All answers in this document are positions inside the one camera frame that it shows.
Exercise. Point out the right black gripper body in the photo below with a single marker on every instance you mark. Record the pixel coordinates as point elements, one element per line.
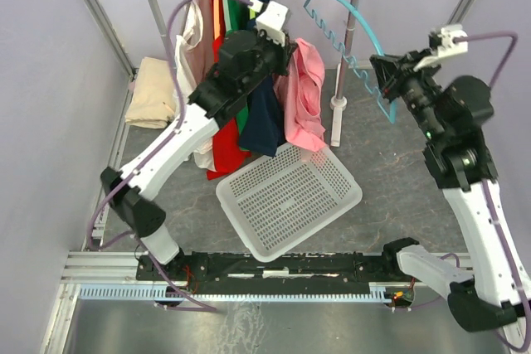
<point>419,86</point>

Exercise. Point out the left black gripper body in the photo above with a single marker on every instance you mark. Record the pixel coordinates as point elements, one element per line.
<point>279,55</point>

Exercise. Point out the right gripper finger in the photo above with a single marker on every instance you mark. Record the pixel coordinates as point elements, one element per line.
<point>390,86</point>
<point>391,65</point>

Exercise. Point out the pink t shirt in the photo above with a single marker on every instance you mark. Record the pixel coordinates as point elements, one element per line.
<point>299,94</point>

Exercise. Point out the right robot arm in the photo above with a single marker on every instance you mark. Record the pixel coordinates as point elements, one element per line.
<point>495,293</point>

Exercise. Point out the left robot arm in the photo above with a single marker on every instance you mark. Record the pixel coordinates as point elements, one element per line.
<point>245,59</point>

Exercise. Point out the green t shirt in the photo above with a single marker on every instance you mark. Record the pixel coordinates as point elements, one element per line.
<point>235,16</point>

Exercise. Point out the navy blue t shirt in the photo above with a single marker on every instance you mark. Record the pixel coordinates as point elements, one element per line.
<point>263,131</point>

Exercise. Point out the orange hanger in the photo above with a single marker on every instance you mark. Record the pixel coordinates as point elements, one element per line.
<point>217,22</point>

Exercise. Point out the white t shirt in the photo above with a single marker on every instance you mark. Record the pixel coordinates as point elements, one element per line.
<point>194,58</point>

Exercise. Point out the mint green hanger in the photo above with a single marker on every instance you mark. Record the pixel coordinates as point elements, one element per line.
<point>226,15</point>

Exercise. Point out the grey hanger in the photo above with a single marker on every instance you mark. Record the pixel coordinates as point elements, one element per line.
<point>183,28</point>

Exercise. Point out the red t shirt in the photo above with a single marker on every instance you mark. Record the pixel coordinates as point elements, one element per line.
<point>226,152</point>

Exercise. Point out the folded beige cloth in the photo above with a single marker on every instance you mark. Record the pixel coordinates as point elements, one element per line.
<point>152,105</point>

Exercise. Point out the white plastic basket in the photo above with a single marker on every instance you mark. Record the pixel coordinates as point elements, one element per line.
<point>275,203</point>

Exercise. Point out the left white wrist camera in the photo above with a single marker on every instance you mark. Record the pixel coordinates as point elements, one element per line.
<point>271,20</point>

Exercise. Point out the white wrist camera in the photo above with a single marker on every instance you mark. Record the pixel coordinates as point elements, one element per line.
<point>443,45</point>
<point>271,20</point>

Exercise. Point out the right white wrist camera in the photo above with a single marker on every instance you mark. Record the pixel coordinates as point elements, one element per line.
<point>443,45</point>

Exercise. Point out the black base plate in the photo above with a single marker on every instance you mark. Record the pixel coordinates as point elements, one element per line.
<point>294,273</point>

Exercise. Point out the light blue cable duct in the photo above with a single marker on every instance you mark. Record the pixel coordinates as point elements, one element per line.
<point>160,293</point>

